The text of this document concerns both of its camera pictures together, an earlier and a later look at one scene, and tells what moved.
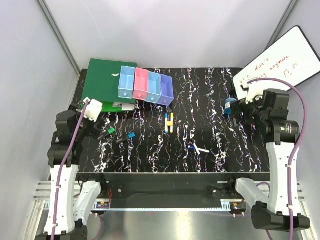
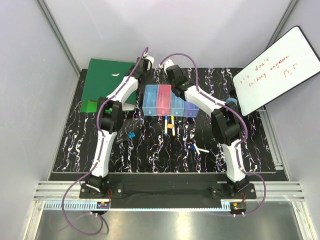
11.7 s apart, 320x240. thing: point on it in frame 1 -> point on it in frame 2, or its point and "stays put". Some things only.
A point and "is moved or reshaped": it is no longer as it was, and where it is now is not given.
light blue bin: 126,82 is moved or reshaped
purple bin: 167,90 -> 190,110
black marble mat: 191,134 stays put
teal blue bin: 154,87 -> 177,106
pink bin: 141,84 -> 163,100
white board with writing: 290,59 stays put
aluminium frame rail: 58,33 stays put
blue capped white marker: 166,123 stays put
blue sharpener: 132,135 stays put
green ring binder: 102,82 stays put
